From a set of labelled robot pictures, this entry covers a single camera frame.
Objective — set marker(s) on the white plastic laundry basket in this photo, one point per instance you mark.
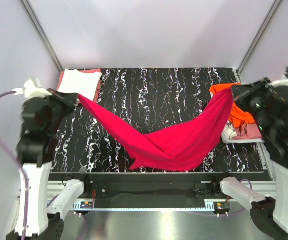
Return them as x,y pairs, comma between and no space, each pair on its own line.
240,141

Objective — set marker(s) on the folded pink t-shirt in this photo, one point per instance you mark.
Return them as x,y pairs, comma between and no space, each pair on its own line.
97,90

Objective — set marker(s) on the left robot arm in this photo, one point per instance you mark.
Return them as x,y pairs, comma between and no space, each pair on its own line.
38,219

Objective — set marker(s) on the white printed t-shirt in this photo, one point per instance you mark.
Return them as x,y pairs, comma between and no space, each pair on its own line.
229,132

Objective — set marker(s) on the crimson red t-shirt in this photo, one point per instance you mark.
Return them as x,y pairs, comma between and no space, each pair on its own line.
181,147

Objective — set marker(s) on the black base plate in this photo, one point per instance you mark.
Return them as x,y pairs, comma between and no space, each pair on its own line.
154,178

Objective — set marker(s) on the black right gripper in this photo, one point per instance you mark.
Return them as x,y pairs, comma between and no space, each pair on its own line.
241,92

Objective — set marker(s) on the aluminium corner post right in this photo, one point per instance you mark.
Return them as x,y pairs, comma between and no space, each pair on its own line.
259,35

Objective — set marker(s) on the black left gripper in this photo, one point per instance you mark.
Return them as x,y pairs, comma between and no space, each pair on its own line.
68,99

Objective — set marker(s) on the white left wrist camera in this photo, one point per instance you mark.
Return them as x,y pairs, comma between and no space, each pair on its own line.
32,89

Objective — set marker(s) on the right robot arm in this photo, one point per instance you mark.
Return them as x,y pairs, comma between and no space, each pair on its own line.
267,102

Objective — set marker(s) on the aluminium corner post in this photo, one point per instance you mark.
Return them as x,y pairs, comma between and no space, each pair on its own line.
28,9
259,35

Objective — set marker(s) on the orange t-shirt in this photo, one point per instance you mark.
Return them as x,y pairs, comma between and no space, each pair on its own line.
237,116

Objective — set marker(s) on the dusty pink t-shirt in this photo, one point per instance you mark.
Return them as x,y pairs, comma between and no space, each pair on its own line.
247,132

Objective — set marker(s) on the aluminium corner post left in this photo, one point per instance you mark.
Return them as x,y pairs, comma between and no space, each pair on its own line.
28,9

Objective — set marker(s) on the folded white t-shirt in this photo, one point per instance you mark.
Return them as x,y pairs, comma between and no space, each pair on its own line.
79,83

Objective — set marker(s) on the aluminium front rail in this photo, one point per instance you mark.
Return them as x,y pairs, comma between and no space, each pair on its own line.
130,197

